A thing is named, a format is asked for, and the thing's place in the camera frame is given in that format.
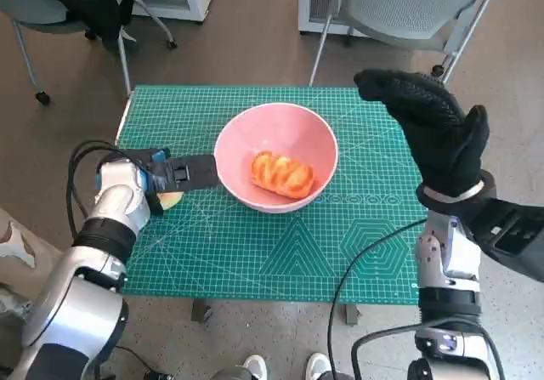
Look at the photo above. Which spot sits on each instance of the long toy bread loaf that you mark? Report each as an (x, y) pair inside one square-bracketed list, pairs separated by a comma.
[(282, 175)]

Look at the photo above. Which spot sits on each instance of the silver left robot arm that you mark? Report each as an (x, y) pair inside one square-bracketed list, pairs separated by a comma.
[(119, 201)]

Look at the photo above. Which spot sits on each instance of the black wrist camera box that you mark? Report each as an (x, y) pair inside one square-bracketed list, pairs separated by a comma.
[(197, 174), (514, 239)]

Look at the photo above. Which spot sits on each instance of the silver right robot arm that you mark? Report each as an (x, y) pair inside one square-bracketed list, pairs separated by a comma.
[(448, 303)]

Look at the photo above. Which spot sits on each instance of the small black floor device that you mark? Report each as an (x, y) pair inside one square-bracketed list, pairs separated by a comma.
[(156, 375)]

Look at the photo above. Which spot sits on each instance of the black left hand blue tape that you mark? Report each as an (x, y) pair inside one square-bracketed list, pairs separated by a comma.
[(158, 157)]

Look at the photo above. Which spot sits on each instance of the person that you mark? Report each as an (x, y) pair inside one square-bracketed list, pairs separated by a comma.
[(93, 1), (17, 244)]

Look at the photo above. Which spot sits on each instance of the white shoe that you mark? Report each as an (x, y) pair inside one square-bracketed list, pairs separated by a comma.
[(256, 367), (318, 366)]

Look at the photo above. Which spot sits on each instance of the round toy bread bun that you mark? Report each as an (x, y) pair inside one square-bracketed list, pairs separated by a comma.
[(172, 200)]

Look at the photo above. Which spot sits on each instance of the green cutting mat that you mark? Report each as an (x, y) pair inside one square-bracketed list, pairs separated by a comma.
[(238, 252)]

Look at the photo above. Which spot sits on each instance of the grey blue seat chair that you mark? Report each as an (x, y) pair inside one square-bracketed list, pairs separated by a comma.
[(25, 6)]

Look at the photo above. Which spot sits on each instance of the black knitted gloved right hand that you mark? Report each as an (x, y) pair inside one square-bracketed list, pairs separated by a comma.
[(448, 150)]

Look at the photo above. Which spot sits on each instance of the grey table leg bracket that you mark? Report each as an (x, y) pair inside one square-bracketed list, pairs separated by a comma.
[(202, 310), (353, 314)]

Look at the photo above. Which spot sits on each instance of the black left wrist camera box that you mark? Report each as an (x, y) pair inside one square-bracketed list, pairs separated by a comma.
[(197, 174)]

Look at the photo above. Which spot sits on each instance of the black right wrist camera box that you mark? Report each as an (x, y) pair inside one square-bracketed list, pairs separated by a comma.
[(514, 239)]

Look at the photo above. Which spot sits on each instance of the pink bowl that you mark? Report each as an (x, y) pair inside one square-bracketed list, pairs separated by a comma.
[(276, 129)]

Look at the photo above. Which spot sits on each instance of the grey mesh back chair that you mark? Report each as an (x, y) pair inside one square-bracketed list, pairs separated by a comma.
[(404, 1)]

